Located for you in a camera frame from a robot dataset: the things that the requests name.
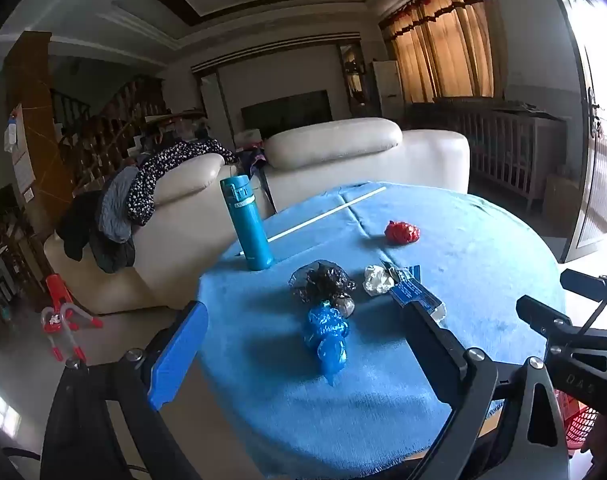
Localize red toy scooter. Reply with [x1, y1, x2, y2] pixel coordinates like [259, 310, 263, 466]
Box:
[40, 275, 104, 364]

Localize thin white stick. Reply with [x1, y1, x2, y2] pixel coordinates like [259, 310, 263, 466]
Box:
[238, 186, 387, 257]

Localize grey cloth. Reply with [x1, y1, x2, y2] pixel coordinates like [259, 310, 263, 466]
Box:
[97, 165, 140, 244]

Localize wooden baby crib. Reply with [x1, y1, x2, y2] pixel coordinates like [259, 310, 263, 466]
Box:
[408, 99, 567, 212]

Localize blue plastic bag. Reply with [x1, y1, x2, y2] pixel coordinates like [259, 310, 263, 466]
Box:
[303, 300, 351, 387]

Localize white standing air conditioner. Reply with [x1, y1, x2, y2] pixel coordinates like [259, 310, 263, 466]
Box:
[372, 60, 405, 121]

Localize black cloth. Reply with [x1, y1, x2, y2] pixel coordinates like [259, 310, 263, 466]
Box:
[58, 195, 136, 274]

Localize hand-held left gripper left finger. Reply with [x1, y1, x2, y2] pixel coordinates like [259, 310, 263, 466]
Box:
[40, 301, 209, 480]

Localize wooden staircase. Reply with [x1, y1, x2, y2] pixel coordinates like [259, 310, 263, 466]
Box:
[50, 76, 167, 197]

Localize crumpled red wrapper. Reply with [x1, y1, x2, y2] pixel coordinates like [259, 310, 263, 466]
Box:
[384, 220, 421, 246]

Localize crumpled black plastic bag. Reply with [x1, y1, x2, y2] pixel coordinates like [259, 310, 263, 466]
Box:
[288, 260, 357, 319]

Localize cream leather sofa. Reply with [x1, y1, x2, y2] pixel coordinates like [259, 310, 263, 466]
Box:
[43, 118, 471, 317]

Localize dark floral cloth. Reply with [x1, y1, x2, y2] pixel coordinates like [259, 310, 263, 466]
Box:
[128, 138, 239, 227]

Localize crumpled silver foil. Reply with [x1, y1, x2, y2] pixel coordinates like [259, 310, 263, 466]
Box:
[363, 264, 399, 296]

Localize cardboard box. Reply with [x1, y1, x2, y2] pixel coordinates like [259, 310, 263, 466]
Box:
[543, 172, 582, 234]

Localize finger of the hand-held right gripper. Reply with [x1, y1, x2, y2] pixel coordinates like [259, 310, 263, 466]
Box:
[559, 269, 607, 307]
[516, 295, 575, 347]

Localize teal water bottle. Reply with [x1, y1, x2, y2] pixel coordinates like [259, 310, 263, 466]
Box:
[220, 175, 275, 271]

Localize entrance door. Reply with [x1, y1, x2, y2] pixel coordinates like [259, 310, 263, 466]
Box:
[537, 0, 607, 264]

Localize cluttered dark shelf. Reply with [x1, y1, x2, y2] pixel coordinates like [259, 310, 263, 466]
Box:
[0, 185, 40, 322]

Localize red mesh basket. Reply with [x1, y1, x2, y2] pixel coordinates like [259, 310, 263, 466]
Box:
[556, 389, 600, 457]

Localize black television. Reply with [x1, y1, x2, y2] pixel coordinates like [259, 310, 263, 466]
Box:
[240, 90, 333, 135]

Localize blue table cloth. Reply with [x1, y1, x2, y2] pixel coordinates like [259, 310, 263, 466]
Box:
[197, 181, 568, 479]

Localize clear wrapper with blue label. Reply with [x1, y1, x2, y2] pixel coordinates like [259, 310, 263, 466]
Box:
[382, 262, 447, 322]

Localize orange curtains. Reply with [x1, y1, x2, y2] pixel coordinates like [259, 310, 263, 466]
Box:
[378, 0, 509, 104]

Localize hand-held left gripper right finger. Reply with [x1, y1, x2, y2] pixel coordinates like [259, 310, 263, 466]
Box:
[401, 301, 571, 480]

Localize papers on wall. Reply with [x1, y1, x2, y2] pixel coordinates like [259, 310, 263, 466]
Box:
[3, 104, 37, 202]

